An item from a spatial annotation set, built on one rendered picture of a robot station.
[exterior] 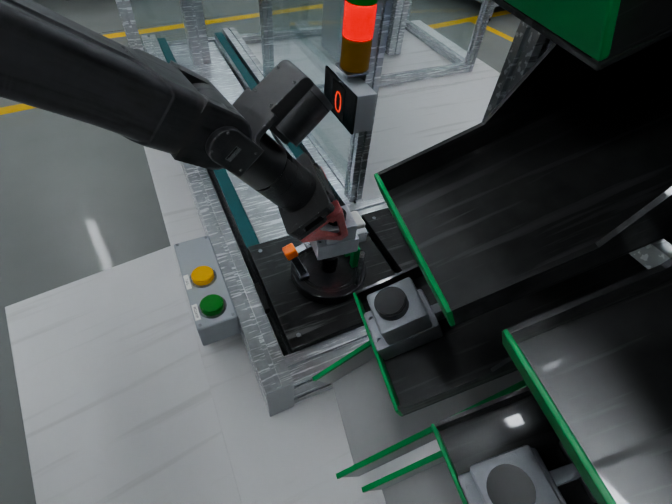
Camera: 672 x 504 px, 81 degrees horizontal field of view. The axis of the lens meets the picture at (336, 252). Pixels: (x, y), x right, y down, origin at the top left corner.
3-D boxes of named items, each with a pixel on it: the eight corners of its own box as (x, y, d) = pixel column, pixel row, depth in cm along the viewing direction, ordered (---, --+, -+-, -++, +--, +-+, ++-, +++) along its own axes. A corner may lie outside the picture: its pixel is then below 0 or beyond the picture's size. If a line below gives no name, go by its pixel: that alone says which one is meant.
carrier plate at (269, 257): (291, 355, 65) (291, 349, 64) (248, 253, 79) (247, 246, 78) (413, 307, 73) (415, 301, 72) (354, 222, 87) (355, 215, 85)
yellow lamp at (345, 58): (347, 75, 65) (350, 44, 62) (334, 62, 68) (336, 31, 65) (374, 71, 67) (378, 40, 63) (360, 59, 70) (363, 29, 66)
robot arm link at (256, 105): (157, 99, 37) (200, 154, 33) (238, 1, 35) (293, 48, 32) (235, 153, 48) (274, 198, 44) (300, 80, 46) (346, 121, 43)
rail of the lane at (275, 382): (269, 417, 67) (265, 392, 59) (171, 137, 118) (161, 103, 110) (299, 404, 69) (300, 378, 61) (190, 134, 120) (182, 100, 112)
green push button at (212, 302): (204, 322, 68) (202, 316, 67) (199, 304, 70) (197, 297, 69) (227, 314, 69) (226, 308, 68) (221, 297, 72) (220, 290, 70)
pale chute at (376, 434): (358, 477, 51) (336, 478, 48) (332, 381, 59) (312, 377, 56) (564, 378, 41) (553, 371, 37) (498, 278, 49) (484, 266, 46)
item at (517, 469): (486, 541, 30) (481, 545, 25) (460, 479, 33) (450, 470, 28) (592, 503, 29) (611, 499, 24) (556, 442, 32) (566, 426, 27)
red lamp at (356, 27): (350, 43, 62) (354, 8, 58) (337, 31, 65) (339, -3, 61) (378, 40, 63) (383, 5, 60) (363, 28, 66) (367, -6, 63)
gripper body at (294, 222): (313, 158, 53) (278, 124, 47) (338, 211, 47) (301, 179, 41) (277, 187, 54) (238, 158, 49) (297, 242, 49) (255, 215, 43)
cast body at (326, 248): (317, 261, 58) (318, 229, 53) (308, 239, 61) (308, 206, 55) (370, 248, 60) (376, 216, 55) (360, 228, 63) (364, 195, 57)
